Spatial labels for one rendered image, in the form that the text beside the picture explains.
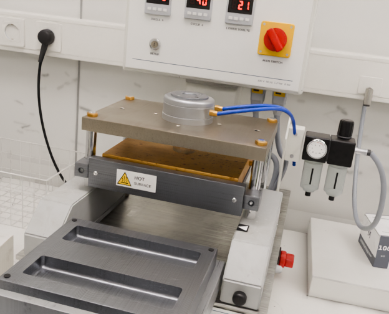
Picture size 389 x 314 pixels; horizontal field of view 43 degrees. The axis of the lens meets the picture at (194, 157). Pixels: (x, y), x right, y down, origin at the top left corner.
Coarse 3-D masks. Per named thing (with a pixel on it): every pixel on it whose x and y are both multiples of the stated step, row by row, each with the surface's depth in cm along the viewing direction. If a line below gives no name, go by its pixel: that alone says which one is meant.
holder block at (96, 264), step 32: (64, 224) 64; (96, 224) 65; (32, 256) 56; (64, 256) 57; (96, 256) 57; (128, 256) 58; (160, 256) 62; (192, 256) 61; (32, 288) 50; (64, 288) 51; (96, 288) 54; (128, 288) 54; (160, 288) 54; (192, 288) 53
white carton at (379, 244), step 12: (372, 216) 112; (384, 216) 112; (384, 228) 106; (360, 240) 114; (372, 240) 106; (384, 240) 102; (372, 252) 105; (384, 252) 103; (372, 264) 104; (384, 264) 104
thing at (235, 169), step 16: (128, 144) 79; (144, 144) 80; (160, 144) 81; (128, 160) 72; (144, 160) 72; (160, 160) 73; (176, 160) 74; (192, 160) 74; (208, 160) 75; (224, 160) 76; (240, 160) 77; (224, 176) 69; (240, 176) 71
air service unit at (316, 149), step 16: (304, 128) 87; (352, 128) 84; (288, 144) 87; (304, 144) 86; (320, 144) 84; (336, 144) 84; (352, 144) 84; (288, 160) 88; (304, 160) 88; (320, 160) 86; (336, 160) 85; (352, 160) 84; (304, 176) 88; (320, 176) 88; (336, 176) 86; (336, 192) 87
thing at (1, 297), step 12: (216, 264) 64; (216, 276) 61; (0, 288) 47; (216, 288) 60; (0, 300) 46; (12, 300) 46; (24, 300) 46; (36, 300) 46; (204, 300) 56; (0, 312) 47; (12, 312) 46; (24, 312) 46; (36, 312) 45; (48, 312) 45; (60, 312) 45; (72, 312) 45; (84, 312) 45; (204, 312) 54
